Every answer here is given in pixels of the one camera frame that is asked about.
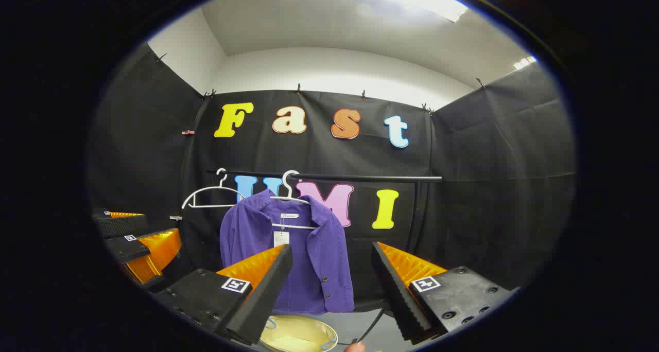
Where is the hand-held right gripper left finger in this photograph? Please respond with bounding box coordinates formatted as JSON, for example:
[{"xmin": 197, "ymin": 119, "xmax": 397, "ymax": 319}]
[{"xmin": 153, "ymin": 244, "xmax": 294, "ymax": 345}]

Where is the row of black clips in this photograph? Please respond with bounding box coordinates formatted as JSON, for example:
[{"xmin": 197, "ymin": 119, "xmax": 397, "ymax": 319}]
[{"xmin": 156, "ymin": 54, "xmax": 487, "ymax": 113}]

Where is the black backdrop cloth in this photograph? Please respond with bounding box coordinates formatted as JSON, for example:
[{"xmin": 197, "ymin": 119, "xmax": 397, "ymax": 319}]
[{"xmin": 88, "ymin": 43, "xmax": 576, "ymax": 314}]

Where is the white plastic hanger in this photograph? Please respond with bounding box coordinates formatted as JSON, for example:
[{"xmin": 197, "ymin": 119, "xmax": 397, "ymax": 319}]
[
  {"xmin": 269, "ymin": 170, "xmax": 320, "ymax": 231},
  {"xmin": 181, "ymin": 168, "xmax": 247, "ymax": 209}
]

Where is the black cable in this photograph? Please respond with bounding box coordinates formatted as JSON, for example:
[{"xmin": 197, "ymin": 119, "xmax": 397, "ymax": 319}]
[{"xmin": 337, "ymin": 301, "xmax": 389, "ymax": 346}]

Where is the black clothes rail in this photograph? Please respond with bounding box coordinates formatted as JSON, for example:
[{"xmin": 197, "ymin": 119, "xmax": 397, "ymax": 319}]
[{"xmin": 206, "ymin": 169, "xmax": 443, "ymax": 239}]

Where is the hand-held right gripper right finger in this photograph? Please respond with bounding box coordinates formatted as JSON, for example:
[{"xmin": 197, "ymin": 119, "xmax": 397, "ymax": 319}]
[{"xmin": 371, "ymin": 241, "xmax": 519, "ymax": 343}]

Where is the purple corduroy shirt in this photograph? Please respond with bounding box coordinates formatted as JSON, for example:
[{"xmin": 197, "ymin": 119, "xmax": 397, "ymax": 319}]
[{"xmin": 219, "ymin": 189, "xmax": 356, "ymax": 314}]

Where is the beige laundry hamper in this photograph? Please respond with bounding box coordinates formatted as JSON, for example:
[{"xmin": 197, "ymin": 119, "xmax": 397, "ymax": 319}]
[{"xmin": 259, "ymin": 315, "xmax": 339, "ymax": 352}]

